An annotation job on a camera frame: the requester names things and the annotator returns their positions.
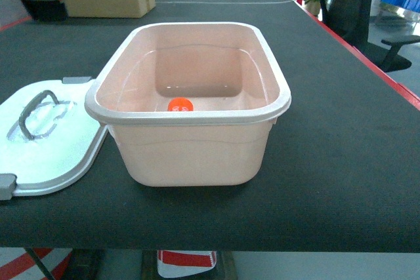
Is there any white box lid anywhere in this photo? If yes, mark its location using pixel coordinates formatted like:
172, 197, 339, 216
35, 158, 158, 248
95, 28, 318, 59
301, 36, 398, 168
1, 77, 107, 201

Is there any black mesh office chair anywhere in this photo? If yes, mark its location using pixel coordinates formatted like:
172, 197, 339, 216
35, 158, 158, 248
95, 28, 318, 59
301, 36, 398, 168
320, 0, 419, 73

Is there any black table mat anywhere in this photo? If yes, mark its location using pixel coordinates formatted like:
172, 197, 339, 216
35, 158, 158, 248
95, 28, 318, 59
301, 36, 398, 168
1, 0, 419, 253

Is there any orange cylindrical capacitor 4680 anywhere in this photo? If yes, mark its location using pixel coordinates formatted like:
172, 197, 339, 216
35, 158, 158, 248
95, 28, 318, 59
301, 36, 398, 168
167, 97, 194, 111

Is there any pink plastic storage box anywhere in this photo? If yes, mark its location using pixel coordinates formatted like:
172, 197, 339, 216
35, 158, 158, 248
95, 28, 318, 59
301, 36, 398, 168
85, 22, 291, 187

